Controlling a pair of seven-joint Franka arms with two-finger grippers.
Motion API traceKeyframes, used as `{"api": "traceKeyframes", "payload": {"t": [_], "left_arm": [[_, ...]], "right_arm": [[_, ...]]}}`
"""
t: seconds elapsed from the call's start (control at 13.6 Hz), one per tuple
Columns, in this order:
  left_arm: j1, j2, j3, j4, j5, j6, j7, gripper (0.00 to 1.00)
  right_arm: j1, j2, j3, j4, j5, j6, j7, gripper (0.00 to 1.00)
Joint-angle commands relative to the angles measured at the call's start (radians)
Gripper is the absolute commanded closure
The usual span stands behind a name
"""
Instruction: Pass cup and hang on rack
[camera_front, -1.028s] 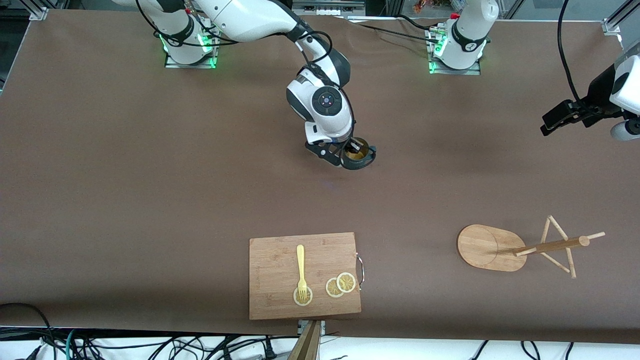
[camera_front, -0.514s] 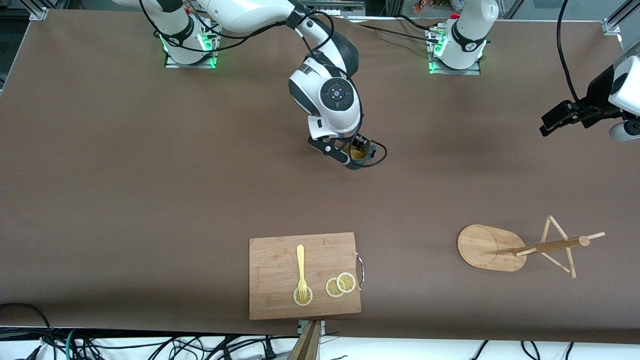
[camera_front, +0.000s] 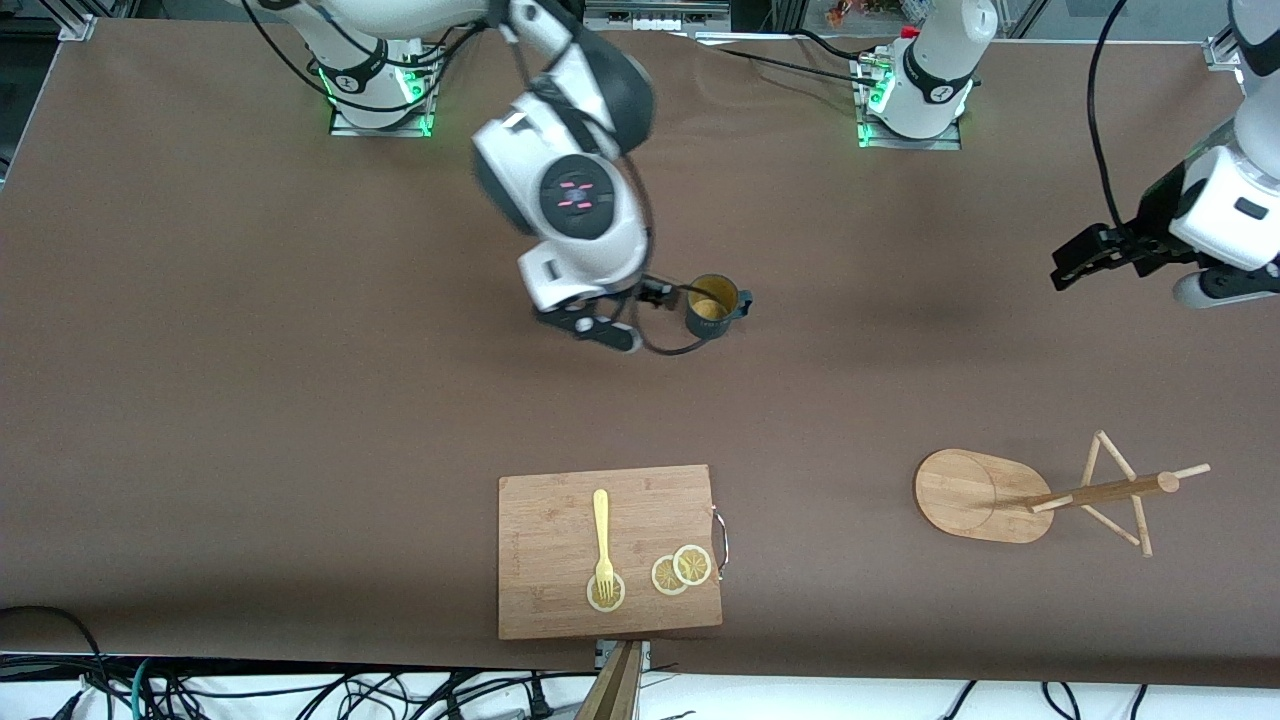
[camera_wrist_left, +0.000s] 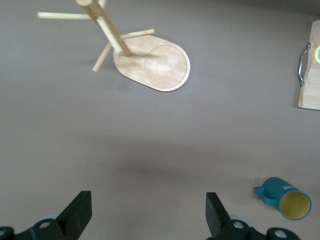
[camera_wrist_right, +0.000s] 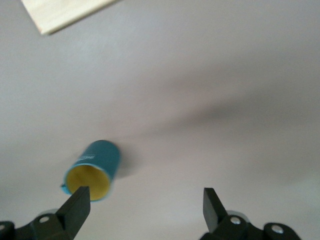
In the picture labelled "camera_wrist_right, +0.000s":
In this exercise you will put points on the teal mug with yellow inside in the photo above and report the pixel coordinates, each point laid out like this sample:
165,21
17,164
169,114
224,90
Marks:
100,155

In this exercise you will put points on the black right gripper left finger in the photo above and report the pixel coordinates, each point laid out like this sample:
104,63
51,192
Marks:
70,217

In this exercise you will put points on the wooden cutting board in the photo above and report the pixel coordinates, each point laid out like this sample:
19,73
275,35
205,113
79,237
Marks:
62,12

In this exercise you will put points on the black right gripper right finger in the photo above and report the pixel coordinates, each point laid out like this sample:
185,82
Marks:
220,222

